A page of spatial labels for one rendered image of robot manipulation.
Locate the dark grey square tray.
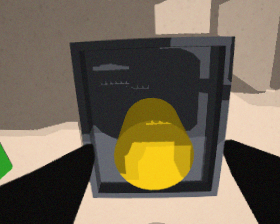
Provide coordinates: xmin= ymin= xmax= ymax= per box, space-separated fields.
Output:
xmin=70 ymin=36 xmax=235 ymax=198

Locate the yellow cylinder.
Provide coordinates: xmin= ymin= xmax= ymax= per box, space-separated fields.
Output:
xmin=114 ymin=98 xmax=194 ymax=190

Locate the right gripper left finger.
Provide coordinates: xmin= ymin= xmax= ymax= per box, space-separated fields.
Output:
xmin=0 ymin=144 xmax=95 ymax=224

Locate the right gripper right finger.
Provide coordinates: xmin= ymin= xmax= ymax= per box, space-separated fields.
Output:
xmin=223 ymin=139 xmax=280 ymax=224

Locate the green cube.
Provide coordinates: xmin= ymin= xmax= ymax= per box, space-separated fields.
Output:
xmin=0 ymin=144 xmax=13 ymax=179

